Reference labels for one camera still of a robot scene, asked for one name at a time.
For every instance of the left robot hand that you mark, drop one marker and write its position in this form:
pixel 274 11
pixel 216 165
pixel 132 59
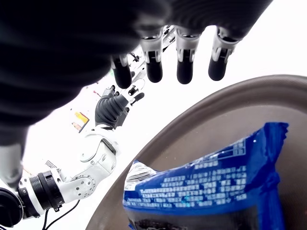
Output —
pixel 109 110

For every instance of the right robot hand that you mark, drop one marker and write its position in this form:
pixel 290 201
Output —
pixel 60 48

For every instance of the blue Oreo packet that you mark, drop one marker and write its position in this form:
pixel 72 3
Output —
pixel 204 182

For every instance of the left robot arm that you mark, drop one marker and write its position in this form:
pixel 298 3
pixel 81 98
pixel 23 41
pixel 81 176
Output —
pixel 96 158

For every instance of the small yellow box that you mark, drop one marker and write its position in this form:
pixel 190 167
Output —
pixel 81 118

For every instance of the round brown tray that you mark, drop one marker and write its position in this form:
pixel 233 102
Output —
pixel 216 115

